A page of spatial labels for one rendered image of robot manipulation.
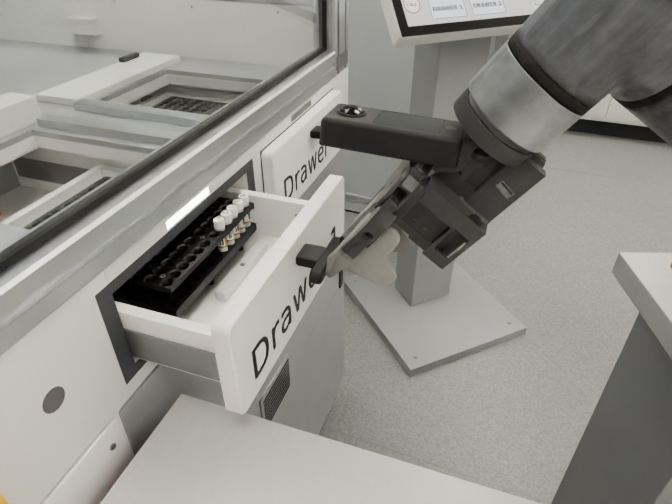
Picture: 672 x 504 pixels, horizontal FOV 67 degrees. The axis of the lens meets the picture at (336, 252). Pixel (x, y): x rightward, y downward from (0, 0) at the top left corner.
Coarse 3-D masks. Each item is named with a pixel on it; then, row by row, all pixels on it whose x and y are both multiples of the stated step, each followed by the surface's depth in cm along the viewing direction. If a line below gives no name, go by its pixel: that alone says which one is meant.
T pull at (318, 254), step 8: (336, 240) 53; (304, 248) 52; (312, 248) 52; (320, 248) 52; (328, 248) 52; (296, 256) 51; (304, 256) 51; (312, 256) 51; (320, 256) 51; (304, 264) 51; (312, 264) 50; (320, 264) 49; (312, 272) 48; (320, 272) 48; (312, 280) 48; (320, 280) 48
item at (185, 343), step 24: (240, 192) 65; (264, 216) 66; (288, 216) 65; (264, 240) 67; (216, 288) 58; (120, 312) 47; (144, 312) 46; (192, 312) 55; (216, 312) 55; (144, 336) 47; (168, 336) 46; (192, 336) 45; (168, 360) 48; (192, 360) 46
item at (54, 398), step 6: (54, 390) 40; (60, 390) 41; (48, 396) 40; (54, 396) 41; (60, 396) 41; (48, 402) 40; (54, 402) 41; (60, 402) 41; (48, 408) 40; (54, 408) 41
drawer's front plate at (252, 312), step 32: (320, 192) 58; (320, 224) 57; (288, 256) 49; (256, 288) 44; (288, 288) 51; (224, 320) 41; (256, 320) 45; (288, 320) 53; (224, 352) 41; (256, 352) 46; (224, 384) 44; (256, 384) 48
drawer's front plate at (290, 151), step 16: (336, 96) 87; (320, 112) 81; (288, 128) 74; (304, 128) 76; (272, 144) 69; (288, 144) 71; (304, 144) 77; (272, 160) 68; (288, 160) 72; (304, 160) 78; (272, 176) 69; (304, 176) 80; (272, 192) 70; (288, 192) 75
